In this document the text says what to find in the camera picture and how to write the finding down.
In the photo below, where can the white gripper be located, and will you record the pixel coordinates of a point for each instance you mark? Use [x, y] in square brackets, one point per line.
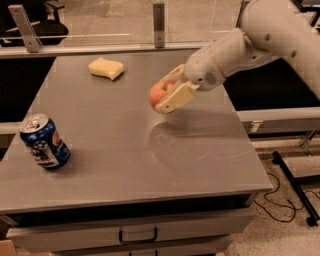
[201, 71]

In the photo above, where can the red apple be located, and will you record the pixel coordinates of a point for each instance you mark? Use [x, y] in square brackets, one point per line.
[159, 91]

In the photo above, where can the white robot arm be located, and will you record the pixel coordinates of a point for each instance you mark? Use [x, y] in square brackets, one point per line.
[267, 29]

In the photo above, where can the blue pepsi can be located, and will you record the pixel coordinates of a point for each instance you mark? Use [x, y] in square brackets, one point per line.
[40, 135]

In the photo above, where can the yellow sponge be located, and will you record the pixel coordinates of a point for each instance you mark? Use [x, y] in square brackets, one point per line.
[106, 68]

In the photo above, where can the grey top drawer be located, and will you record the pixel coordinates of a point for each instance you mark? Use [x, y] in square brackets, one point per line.
[105, 233]

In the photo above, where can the grey drawer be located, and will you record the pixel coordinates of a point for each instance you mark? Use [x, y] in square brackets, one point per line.
[179, 247]
[105, 233]

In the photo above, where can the black office chair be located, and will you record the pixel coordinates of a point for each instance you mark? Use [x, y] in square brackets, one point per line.
[43, 16]

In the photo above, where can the black stand leg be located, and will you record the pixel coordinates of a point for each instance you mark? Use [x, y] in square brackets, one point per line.
[314, 218]

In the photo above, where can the grey lower drawer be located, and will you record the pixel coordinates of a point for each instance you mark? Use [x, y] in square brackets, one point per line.
[179, 247]

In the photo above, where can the middle metal bracket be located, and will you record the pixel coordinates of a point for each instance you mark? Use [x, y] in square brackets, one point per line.
[159, 25]

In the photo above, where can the left metal bracket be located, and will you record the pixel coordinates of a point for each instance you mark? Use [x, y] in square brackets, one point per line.
[31, 41]

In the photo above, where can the grey metal rail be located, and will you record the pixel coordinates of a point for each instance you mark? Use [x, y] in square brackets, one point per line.
[56, 51]

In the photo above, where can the black drawer handle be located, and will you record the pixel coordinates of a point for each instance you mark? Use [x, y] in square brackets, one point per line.
[132, 236]

